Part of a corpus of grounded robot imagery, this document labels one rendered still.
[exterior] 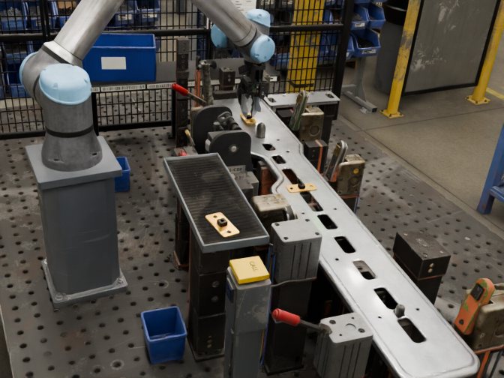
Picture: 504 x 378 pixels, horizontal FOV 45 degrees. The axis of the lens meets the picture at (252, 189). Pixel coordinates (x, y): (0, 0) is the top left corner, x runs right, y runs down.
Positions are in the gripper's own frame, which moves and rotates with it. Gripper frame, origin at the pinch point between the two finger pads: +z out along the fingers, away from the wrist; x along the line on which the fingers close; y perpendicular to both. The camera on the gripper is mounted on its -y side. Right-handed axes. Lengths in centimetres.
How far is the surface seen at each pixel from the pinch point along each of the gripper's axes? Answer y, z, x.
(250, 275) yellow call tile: 98, -15, -34
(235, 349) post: 98, 3, -36
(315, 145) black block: 20.6, 3.2, 16.3
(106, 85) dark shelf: -33, 1, -44
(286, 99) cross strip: -15.1, 2.8, 20.2
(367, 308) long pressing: 96, 1, -6
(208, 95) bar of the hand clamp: 1.6, -8.3, -15.1
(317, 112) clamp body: 7.6, -1.9, 22.3
